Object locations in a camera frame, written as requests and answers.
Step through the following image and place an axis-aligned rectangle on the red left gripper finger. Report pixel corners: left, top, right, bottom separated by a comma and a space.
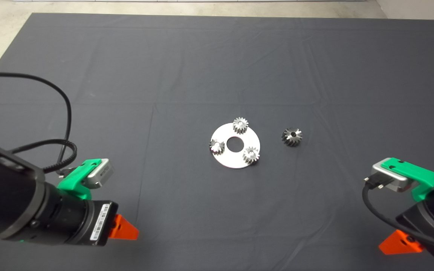
108, 214, 140, 240

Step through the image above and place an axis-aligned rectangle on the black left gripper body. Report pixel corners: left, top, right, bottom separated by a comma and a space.
70, 200, 119, 247

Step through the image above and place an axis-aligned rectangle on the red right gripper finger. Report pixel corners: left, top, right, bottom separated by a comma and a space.
379, 229, 425, 255

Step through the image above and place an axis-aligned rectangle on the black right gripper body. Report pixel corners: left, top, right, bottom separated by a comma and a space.
395, 201, 434, 258

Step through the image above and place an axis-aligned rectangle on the larger steel gear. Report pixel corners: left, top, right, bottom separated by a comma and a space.
281, 127, 303, 147

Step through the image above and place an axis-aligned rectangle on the small steel gear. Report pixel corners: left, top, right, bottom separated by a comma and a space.
209, 138, 225, 155
243, 146, 260, 164
233, 117, 249, 135

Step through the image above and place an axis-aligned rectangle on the round metal plate with hole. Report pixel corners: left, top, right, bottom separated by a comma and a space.
210, 123, 261, 169

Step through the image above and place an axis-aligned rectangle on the dark grey table cloth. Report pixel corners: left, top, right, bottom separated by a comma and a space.
0, 13, 434, 271

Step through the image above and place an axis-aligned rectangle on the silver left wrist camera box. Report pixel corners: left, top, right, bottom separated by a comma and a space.
86, 159, 115, 189

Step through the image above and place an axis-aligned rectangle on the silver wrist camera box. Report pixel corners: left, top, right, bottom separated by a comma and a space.
86, 159, 115, 189
364, 160, 413, 192

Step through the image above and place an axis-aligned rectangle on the green left wrist camera mount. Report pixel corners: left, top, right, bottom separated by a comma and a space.
57, 159, 102, 201

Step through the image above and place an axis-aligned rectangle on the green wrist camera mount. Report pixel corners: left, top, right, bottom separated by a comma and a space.
57, 159, 102, 201
385, 158, 434, 202

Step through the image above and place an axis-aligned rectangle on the green right wrist camera mount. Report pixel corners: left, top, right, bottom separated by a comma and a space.
385, 158, 434, 202

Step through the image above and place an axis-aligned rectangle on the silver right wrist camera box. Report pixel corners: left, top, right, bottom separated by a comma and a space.
364, 160, 413, 192

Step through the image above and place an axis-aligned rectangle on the black right camera cable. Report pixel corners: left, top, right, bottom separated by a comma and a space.
362, 181, 434, 251

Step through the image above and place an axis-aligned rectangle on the black camera cable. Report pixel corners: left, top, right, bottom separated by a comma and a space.
362, 181, 434, 251
0, 72, 72, 166

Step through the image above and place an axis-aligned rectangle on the left arm braided cable sleeve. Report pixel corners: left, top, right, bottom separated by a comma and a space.
10, 139, 78, 174

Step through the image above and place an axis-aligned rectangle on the black left camera cable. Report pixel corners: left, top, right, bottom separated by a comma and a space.
0, 72, 72, 166

